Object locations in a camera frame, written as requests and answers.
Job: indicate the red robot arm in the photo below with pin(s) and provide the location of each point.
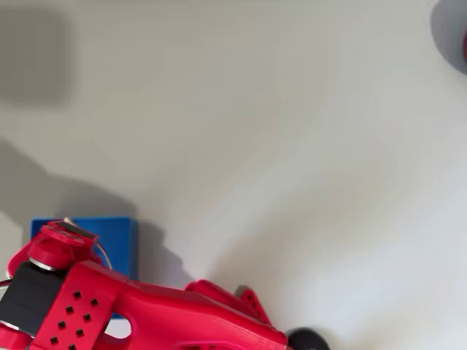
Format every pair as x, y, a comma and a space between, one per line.
164, 310

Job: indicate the blue plastic box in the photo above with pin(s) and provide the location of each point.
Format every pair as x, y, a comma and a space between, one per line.
116, 237

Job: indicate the black round object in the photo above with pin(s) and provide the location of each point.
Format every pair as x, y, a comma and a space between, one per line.
306, 339

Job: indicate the dark red round object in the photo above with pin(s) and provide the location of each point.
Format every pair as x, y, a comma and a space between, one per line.
465, 43

